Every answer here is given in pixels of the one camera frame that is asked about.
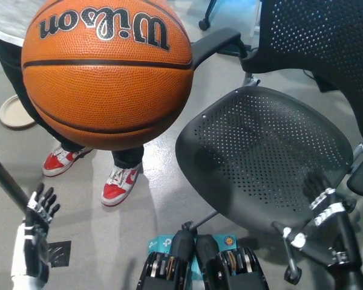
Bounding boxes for black tape patch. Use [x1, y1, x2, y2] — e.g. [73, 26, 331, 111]
[47, 240, 72, 268]

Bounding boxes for orange Wilson basketball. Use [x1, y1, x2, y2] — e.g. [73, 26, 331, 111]
[21, 0, 195, 151]

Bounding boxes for black perforated office chair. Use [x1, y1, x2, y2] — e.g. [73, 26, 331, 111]
[175, 0, 363, 286]

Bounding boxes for person in black trousers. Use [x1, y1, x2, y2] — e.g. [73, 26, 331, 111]
[0, 0, 145, 208]

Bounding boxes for beige paper plate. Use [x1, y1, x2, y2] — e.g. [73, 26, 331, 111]
[0, 94, 37, 129]

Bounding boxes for person's left red white sneaker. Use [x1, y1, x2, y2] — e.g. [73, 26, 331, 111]
[101, 163, 142, 208]

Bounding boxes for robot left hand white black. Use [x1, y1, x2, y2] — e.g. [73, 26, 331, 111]
[10, 182, 61, 290]

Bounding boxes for person's right red white sneaker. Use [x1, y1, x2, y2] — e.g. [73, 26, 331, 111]
[42, 144, 94, 178]

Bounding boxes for white desk leg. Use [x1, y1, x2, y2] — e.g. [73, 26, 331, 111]
[250, 0, 263, 39]

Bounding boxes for black metal pole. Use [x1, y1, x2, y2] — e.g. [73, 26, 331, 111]
[0, 147, 30, 216]

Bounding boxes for office chair leg with caster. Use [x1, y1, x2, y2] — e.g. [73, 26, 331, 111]
[198, 0, 218, 31]

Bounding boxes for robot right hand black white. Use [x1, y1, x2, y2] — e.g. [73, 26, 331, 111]
[273, 172, 363, 290]

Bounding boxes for person's red white sneaker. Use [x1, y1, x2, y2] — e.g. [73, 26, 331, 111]
[42, 144, 94, 178]
[101, 163, 142, 208]

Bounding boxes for black device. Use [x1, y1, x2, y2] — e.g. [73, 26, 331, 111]
[315, 71, 343, 93]

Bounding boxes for teal tp-link box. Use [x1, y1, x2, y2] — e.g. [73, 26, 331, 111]
[147, 234, 238, 290]

